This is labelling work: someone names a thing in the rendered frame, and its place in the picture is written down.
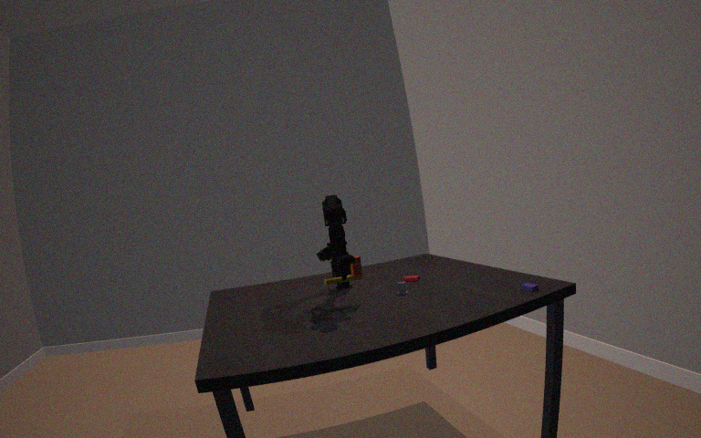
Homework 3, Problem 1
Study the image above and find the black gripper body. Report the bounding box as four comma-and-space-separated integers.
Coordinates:
327, 239, 355, 266

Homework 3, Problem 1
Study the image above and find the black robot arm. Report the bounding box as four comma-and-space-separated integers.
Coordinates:
316, 194, 352, 290

